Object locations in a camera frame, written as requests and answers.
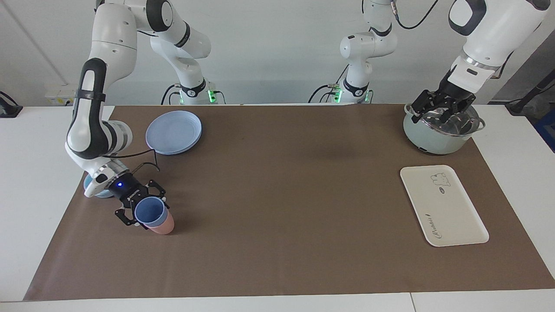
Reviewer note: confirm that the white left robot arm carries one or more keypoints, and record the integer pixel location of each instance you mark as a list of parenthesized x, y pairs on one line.
[(490, 26)]

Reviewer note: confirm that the blue crate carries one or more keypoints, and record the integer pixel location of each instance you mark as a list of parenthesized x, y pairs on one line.
[(547, 130)]

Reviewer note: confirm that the pink cup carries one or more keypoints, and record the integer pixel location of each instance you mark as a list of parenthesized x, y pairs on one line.
[(167, 225)]

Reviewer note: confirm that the blue ribbed cup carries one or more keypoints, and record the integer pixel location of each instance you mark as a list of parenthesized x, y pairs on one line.
[(149, 212)]

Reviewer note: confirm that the brown paper table mat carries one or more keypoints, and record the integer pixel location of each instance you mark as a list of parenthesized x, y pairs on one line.
[(282, 195)]

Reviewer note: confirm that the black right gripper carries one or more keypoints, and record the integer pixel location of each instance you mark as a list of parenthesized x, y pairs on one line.
[(125, 188)]

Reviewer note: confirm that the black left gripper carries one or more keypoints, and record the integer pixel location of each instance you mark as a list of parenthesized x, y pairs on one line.
[(453, 95)]

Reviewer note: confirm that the black device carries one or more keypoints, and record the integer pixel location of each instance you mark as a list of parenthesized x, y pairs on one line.
[(8, 110)]

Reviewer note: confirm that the light blue bowl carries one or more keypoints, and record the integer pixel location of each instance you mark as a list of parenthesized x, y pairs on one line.
[(105, 195)]

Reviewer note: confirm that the cream rabbit print tray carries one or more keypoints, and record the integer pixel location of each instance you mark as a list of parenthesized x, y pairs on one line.
[(446, 208)]

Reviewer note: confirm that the black stand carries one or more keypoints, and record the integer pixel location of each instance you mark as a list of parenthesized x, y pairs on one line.
[(520, 106)]

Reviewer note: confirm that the green electric cooking pot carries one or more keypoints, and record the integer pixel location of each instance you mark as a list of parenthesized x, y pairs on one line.
[(433, 138)]

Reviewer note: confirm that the pale blue plate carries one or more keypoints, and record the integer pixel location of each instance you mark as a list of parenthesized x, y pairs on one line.
[(173, 132)]

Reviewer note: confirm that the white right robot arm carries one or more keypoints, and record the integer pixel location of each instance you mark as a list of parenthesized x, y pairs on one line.
[(112, 34)]

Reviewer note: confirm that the white wall power strip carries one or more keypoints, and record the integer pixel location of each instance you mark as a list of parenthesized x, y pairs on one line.
[(60, 97)]

